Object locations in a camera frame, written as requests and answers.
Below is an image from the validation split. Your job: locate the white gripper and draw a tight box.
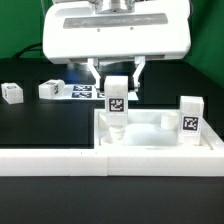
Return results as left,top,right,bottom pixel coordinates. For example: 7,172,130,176
43,0,191,92

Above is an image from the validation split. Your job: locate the white square table top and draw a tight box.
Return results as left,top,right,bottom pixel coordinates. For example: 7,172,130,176
94,109,222,150

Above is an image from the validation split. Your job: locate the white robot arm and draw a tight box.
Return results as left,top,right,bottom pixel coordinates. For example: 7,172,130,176
43,0,192,91

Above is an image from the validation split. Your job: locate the paper sheet with markers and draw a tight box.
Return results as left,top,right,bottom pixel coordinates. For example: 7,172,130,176
53,83,140,101

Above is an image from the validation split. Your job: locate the white L-shaped obstacle fence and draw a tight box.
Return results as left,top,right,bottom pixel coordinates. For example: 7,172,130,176
0,112,224,178

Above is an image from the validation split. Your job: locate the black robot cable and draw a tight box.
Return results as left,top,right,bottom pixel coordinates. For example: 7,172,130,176
11,42,46,61

